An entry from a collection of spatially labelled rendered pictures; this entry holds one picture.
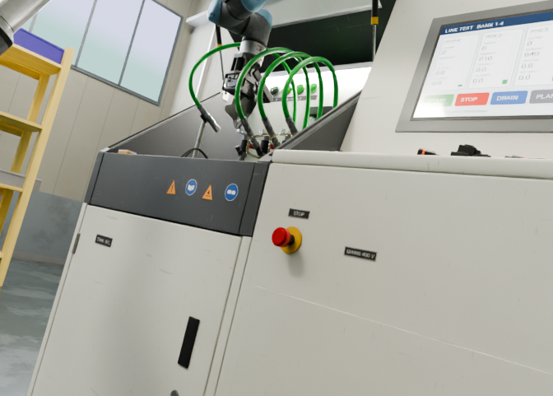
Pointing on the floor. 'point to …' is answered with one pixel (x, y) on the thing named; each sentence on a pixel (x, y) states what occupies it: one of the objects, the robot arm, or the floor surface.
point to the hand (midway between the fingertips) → (239, 125)
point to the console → (402, 252)
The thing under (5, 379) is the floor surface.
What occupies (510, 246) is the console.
